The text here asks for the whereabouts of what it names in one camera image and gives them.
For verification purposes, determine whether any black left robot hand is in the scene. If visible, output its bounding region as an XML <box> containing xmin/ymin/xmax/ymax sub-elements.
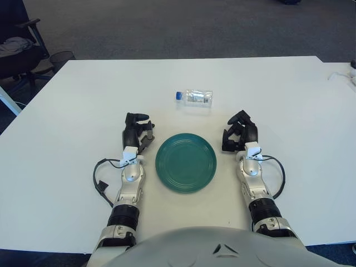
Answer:
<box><xmin>121</xmin><ymin>112</ymin><xmax>156</xmax><ymax>155</ymax></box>

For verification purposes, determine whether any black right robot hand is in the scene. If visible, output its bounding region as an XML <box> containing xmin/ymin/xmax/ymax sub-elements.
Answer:
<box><xmin>221</xmin><ymin>110</ymin><xmax>259</xmax><ymax>153</ymax></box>

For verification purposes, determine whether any clear bottle with blue cap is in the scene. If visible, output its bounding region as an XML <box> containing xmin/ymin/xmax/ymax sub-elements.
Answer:
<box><xmin>174</xmin><ymin>88</ymin><xmax>214</xmax><ymax>108</ymax></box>

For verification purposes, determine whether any green round plate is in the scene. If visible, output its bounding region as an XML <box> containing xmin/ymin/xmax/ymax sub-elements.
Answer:
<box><xmin>155</xmin><ymin>133</ymin><xmax>218</xmax><ymax>195</ymax></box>

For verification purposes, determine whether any silver robot torso cover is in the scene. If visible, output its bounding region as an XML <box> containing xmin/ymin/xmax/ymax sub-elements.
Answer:
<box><xmin>104</xmin><ymin>226</ymin><xmax>318</xmax><ymax>267</ymax></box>

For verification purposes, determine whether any black office chair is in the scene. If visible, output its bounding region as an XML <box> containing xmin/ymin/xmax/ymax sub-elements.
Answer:
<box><xmin>0</xmin><ymin>0</ymin><xmax>53</xmax><ymax>87</ymax></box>

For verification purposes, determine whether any grey cloth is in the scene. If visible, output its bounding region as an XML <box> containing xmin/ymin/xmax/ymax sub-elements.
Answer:
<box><xmin>0</xmin><ymin>36</ymin><xmax>33</xmax><ymax>55</ymax></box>

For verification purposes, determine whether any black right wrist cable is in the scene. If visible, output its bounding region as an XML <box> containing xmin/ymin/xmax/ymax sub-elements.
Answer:
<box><xmin>260</xmin><ymin>155</ymin><xmax>286</xmax><ymax>200</ymax></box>

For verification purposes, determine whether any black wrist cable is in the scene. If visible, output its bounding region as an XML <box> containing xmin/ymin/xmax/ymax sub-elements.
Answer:
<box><xmin>260</xmin><ymin>155</ymin><xmax>286</xmax><ymax>200</ymax></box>
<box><xmin>93</xmin><ymin>158</ymin><xmax>125</xmax><ymax>208</ymax></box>

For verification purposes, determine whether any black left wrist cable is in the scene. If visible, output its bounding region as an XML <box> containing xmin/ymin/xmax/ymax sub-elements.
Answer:
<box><xmin>93</xmin><ymin>158</ymin><xmax>125</xmax><ymax>208</ymax></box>

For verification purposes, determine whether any black wire mesh wastebasket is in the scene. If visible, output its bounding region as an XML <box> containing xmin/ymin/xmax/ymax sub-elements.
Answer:
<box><xmin>49</xmin><ymin>50</ymin><xmax>76</xmax><ymax>72</ymax></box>

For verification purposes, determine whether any white desk frame beam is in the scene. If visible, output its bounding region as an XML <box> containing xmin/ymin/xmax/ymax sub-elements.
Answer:
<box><xmin>0</xmin><ymin>85</ymin><xmax>22</xmax><ymax>116</ymax></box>

